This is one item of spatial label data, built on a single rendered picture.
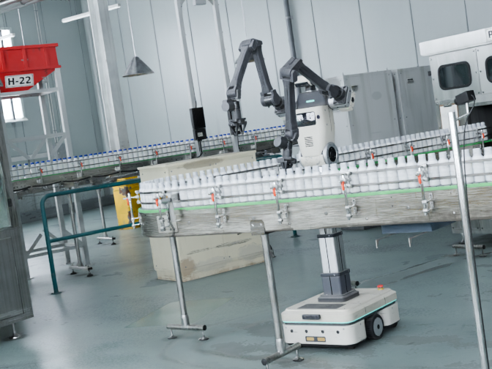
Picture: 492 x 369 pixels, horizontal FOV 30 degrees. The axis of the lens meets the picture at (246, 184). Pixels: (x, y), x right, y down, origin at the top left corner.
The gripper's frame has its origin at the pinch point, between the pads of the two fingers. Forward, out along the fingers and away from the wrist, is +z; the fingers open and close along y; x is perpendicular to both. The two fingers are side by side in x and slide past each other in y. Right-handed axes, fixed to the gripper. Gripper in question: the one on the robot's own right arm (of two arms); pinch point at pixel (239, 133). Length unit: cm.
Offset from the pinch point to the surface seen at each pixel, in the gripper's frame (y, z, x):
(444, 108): -377, 8, -41
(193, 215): 21, 45, -28
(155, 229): 19, 53, -62
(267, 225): 21, 54, 27
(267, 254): 17, 72, 21
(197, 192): 18.2, 32.0, -24.3
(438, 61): -378, -38, -41
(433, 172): 19, 32, 133
